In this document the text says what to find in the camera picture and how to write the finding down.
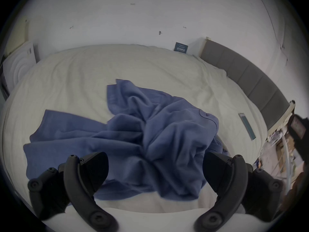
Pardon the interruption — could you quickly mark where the blue shirt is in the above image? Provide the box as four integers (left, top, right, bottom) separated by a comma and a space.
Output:
23, 79, 230, 201

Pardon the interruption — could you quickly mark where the long narrow teal card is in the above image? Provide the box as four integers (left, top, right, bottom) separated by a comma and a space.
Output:
238, 113, 256, 140

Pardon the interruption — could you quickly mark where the grey padded headboard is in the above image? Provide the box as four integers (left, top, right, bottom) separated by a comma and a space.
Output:
200, 38, 290, 131

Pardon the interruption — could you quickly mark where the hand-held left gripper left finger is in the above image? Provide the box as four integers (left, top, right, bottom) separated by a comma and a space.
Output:
27, 151, 119, 232

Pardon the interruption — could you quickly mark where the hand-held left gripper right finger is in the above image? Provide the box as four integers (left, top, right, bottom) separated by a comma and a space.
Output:
195, 151, 283, 232

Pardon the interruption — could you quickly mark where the dark blue card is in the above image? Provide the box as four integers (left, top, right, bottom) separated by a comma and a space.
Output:
173, 42, 189, 53

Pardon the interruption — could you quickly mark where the bed with beige sheet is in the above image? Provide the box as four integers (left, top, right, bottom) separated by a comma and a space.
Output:
1, 44, 268, 214

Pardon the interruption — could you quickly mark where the white panelled door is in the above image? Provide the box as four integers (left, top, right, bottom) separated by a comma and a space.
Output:
2, 41, 37, 94

